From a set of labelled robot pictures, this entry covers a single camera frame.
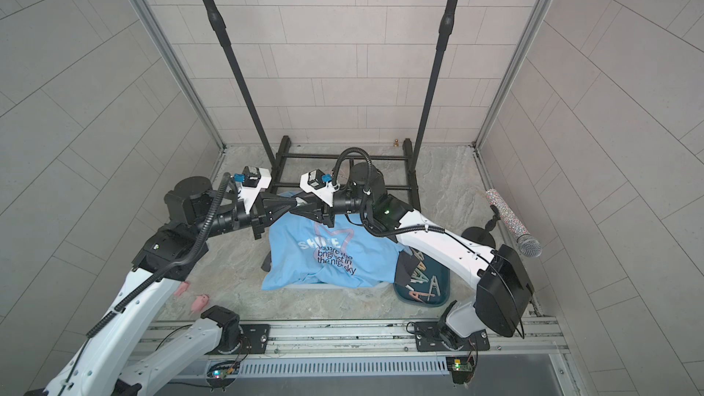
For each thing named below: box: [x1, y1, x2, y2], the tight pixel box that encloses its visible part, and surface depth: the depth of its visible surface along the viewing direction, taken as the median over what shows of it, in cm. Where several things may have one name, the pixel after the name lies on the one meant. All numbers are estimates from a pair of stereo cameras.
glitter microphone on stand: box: [461, 188, 543, 258], surface depth 72 cm
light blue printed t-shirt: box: [261, 212, 404, 290], surface depth 74 cm
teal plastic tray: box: [394, 247, 451, 308], surface depth 80 cm
